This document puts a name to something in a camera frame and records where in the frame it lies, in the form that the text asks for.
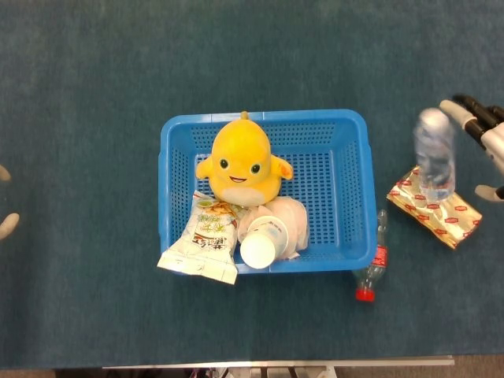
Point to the yellow plush toy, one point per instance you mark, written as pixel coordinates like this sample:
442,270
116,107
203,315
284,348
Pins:
241,157

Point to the red-capped clear water bottle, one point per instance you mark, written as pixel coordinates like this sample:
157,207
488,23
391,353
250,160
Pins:
372,267

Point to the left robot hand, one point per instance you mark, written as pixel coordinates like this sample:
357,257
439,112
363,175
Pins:
8,224

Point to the white-capped clear water bottle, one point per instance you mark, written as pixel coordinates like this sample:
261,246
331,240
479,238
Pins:
435,153

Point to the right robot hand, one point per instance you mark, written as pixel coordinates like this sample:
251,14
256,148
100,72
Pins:
494,134

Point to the white table frame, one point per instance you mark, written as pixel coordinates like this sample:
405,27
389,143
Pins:
354,361

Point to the pale pink plastic bag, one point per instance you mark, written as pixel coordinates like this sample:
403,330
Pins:
297,220

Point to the white paper cup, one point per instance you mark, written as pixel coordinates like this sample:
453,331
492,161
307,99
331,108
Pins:
258,250

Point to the blue perforated plastic basket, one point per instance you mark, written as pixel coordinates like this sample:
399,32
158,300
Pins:
346,244

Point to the teal table cloth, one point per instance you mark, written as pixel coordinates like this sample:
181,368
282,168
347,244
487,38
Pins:
78,78

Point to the gold red snack bag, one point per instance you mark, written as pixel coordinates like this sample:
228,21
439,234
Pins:
453,224

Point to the white snack bag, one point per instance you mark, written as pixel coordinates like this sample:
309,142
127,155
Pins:
204,244

